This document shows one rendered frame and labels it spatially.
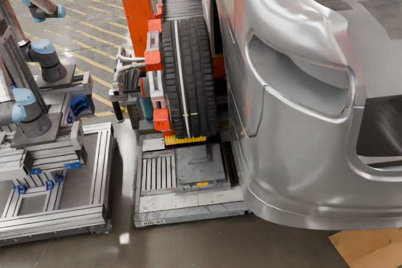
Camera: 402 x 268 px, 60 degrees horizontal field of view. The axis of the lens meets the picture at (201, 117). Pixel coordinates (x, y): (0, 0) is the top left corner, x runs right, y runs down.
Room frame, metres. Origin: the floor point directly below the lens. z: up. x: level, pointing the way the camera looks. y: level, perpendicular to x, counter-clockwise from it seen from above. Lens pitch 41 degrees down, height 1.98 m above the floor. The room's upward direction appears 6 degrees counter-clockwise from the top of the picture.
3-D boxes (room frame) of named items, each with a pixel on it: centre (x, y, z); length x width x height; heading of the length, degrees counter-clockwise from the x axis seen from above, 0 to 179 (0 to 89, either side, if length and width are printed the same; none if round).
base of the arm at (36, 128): (1.38, 0.85, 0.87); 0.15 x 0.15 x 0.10
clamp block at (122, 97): (1.45, 0.41, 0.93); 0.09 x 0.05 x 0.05; 91
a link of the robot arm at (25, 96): (1.38, 0.86, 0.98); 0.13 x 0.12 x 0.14; 108
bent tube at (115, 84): (1.52, 0.33, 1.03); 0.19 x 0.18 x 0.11; 91
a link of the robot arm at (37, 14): (2.15, 0.95, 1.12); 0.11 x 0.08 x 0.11; 79
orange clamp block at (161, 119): (1.31, 0.20, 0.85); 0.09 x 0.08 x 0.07; 1
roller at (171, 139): (1.51, 0.11, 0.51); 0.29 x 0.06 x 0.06; 91
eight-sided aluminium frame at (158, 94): (1.62, 0.21, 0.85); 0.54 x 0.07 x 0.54; 1
